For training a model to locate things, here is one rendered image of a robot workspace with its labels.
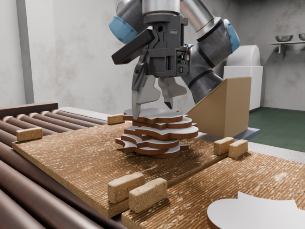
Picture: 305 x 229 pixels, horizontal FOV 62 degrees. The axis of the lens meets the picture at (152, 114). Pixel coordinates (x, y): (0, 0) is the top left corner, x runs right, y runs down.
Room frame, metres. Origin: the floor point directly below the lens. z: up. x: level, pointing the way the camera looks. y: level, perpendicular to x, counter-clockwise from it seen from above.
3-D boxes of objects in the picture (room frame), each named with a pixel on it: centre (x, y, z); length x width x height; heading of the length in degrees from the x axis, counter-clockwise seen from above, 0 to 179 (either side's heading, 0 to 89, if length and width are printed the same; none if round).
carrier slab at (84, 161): (0.57, 0.08, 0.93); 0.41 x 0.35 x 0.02; 44
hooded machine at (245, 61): (6.33, -2.26, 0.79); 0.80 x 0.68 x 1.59; 139
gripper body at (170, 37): (0.53, -0.02, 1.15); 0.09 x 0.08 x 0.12; 58
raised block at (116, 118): (0.80, 0.12, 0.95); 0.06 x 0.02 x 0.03; 134
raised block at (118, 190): (0.34, 0.04, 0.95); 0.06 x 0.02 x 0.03; 134
